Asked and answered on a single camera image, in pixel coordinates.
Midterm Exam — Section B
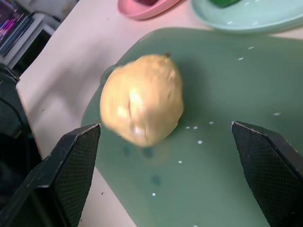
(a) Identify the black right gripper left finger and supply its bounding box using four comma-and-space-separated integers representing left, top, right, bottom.
0, 123, 102, 227

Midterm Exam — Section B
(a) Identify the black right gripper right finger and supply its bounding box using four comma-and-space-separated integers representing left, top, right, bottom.
231, 121, 303, 227

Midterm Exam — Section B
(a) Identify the light green plate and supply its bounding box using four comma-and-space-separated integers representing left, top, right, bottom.
190, 0, 303, 34

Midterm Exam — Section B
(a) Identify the green item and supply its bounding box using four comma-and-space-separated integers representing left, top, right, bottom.
209, 0, 239, 8

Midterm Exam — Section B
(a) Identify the pink plate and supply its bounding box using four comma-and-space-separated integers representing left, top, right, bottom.
117, 0, 183, 20

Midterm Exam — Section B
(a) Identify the dark red item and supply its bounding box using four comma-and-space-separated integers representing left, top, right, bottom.
134, 0, 159, 6

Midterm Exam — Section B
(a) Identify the dark green tray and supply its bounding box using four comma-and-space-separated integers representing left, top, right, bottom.
80, 27, 303, 227

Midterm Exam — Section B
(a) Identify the yellow pear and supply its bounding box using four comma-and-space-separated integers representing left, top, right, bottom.
99, 52, 185, 148

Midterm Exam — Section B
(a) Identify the laptop computer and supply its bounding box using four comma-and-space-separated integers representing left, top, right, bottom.
0, 0, 45, 57

